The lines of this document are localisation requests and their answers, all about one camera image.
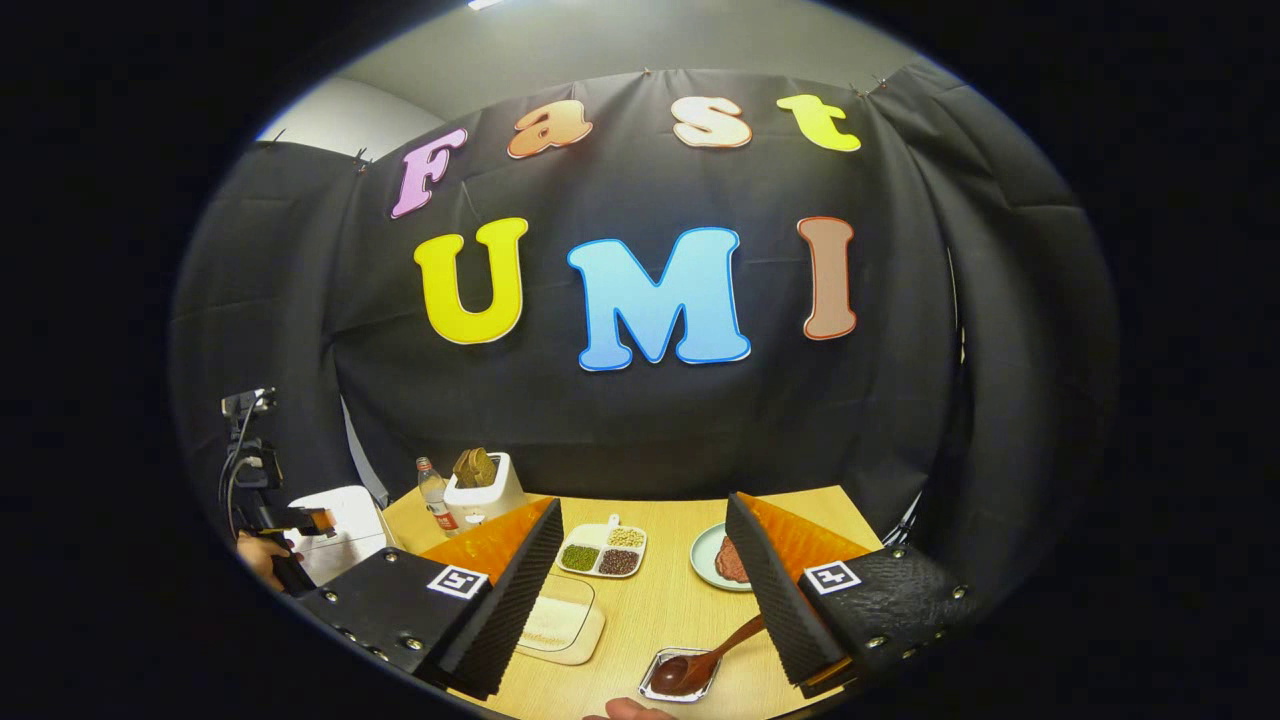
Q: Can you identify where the black backdrop cloth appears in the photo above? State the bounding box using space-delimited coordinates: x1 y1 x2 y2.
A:
168 62 1119 601

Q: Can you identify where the white toaster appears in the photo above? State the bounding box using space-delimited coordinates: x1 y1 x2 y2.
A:
443 452 528 531

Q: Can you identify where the clear plastic water bottle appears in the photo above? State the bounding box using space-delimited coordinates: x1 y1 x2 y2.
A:
416 457 457 539

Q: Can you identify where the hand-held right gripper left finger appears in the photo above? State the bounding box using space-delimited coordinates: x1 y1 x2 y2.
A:
295 497 564 701

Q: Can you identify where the white divided bean dish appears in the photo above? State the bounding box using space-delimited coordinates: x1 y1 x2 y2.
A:
555 514 648 580

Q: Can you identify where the brown wooden spoon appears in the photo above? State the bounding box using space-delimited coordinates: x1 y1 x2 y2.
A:
650 615 767 696

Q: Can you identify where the white rice cooker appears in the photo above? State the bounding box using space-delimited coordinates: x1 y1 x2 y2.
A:
285 485 391 588

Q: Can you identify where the clear box of rice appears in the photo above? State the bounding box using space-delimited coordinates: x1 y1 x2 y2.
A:
515 573 607 666

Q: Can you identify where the red meat piece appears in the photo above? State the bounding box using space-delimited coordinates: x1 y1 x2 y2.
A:
714 536 752 585

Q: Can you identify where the pale green plate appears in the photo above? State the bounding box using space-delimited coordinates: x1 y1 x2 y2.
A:
689 522 753 593

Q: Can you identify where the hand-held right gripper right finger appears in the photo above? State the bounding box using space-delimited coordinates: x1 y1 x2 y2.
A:
725 490 976 699

